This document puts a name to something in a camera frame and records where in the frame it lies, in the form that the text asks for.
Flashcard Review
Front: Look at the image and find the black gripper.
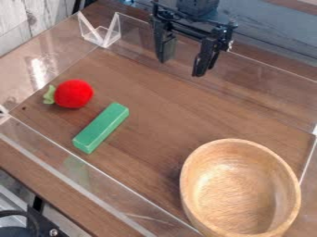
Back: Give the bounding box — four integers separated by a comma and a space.
151, 1, 238, 77

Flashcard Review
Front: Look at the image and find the green rectangular block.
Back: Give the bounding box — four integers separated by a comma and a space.
72, 103, 130, 154

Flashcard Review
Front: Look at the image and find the wooden bowl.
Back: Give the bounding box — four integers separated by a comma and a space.
179, 139, 301, 237

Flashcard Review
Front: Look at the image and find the clear acrylic corner bracket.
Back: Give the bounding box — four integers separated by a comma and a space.
76, 12, 122, 48

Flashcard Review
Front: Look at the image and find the clear acrylic enclosure wall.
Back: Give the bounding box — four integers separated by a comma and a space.
0, 6, 317, 237

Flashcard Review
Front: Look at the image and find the black clamp mount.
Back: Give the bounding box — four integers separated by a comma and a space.
0, 197, 71, 237

